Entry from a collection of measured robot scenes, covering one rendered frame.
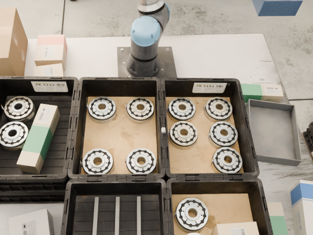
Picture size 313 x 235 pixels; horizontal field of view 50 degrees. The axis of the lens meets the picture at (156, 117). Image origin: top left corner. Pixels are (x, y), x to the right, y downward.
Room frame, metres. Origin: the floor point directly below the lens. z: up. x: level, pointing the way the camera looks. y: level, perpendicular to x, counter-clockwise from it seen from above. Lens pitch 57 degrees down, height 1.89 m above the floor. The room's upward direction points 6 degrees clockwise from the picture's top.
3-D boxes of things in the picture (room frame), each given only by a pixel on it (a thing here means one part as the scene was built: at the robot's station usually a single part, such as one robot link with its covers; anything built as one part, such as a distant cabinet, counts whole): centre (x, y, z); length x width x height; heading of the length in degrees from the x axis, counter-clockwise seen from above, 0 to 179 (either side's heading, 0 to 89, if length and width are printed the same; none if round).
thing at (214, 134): (0.64, -0.25, 0.86); 0.10 x 0.10 x 0.01
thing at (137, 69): (1.01, 0.08, 0.80); 0.15 x 0.15 x 0.10
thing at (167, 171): (0.63, -0.17, 0.92); 0.40 x 0.30 x 0.02; 7
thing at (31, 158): (0.54, 0.39, 0.86); 0.24 x 0.06 x 0.06; 177
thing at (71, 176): (0.59, 0.13, 0.92); 0.40 x 0.30 x 0.02; 7
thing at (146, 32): (1.03, 0.08, 0.91); 0.13 x 0.12 x 0.14; 168
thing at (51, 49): (1.05, 0.51, 0.74); 0.16 x 0.12 x 0.07; 10
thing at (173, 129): (0.62, -0.10, 0.86); 0.10 x 0.10 x 0.01
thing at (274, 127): (0.75, -0.48, 0.73); 0.27 x 0.20 x 0.05; 178
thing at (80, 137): (0.59, 0.13, 0.87); 0.40 x 0.30 x 0.11; 7
